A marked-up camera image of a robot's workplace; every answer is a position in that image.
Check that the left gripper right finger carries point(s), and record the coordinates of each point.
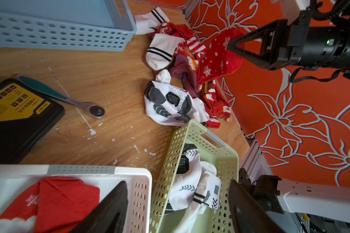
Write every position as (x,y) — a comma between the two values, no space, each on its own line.
(246,215)

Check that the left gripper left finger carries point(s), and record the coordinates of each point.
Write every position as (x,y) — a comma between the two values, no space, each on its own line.
(109,215)

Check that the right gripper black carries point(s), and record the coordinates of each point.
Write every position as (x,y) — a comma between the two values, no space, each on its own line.
(310,48)

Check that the small white sock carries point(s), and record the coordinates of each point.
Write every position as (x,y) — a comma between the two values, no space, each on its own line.
(211,185)

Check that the red christmas sock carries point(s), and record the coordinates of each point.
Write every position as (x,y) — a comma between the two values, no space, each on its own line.
(60,204)

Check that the white sock black stripes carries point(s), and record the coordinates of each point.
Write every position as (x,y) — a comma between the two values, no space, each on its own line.
(197,206)

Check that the white grey sport sock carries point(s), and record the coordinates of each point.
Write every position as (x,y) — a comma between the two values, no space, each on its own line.
(186,180)
(170,105)

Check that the red santa sock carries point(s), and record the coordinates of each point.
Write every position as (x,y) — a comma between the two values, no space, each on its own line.
(18,225)

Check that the green perforated plastic basket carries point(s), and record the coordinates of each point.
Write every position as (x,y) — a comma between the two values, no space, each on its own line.
(213,150)

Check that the white perforated plastic basket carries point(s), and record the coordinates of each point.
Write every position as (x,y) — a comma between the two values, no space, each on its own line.
(14,179)

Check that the blue perforated plastic basket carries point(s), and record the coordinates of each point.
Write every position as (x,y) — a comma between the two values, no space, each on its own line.
(66,25)

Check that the red white striped sock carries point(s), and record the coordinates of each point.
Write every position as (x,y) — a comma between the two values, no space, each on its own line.
(204,69)

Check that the purple sock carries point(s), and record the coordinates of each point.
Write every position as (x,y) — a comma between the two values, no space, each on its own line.
(182,70)

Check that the white striped sock at back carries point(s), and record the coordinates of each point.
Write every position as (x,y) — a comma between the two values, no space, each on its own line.
(150,22)

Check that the black case yellow label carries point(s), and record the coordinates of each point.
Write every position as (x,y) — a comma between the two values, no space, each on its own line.
(26,116)

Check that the ratchet wrench green handle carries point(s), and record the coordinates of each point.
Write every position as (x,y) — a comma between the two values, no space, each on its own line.
(91,109)

